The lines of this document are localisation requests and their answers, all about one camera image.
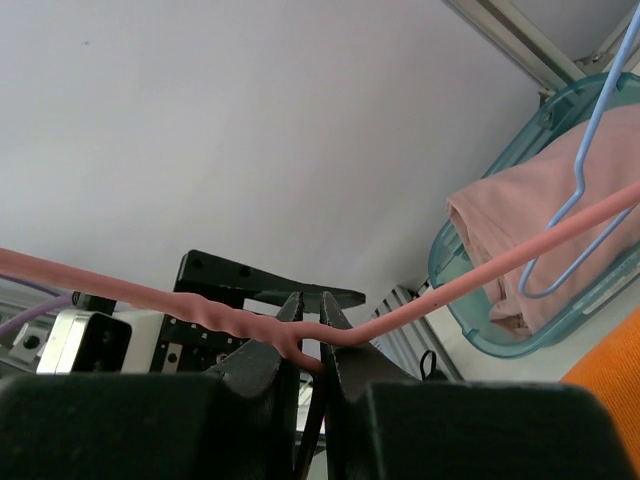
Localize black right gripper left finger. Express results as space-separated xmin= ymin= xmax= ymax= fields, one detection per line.
xmin=0 ymin=290 xmax=307 ymax=480

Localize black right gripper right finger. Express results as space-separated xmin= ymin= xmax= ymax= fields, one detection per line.
xmin=318 ymin=290 xmax=640 ymax=480

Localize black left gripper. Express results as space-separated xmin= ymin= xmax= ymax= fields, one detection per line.
xmin=150 ymin=250 xmax=365 ymax=380

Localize pink wire hanger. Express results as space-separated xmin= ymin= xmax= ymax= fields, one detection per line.
xmin=0 ymin=180 xmax=640 ymax=374

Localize orange white tie-dye trousers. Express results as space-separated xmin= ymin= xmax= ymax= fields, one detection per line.
xmin=562 ymin=309 xmax=639 ymax=434

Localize pink trousers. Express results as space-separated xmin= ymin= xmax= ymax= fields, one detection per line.
xmin=448 ymin=104 xmax=639 ymax=340

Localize blue wire hanger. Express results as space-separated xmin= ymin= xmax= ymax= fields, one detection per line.
xmin=518 ymin=6 xmax=639 ymax=299

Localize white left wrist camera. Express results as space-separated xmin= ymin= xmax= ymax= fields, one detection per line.
xmin=36 ymin=309 xmax=163 ymax=375

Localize aluminium left frame strut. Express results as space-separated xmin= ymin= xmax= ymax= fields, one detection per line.
xmin=446 ymin=1 xmax=639 ymax=97

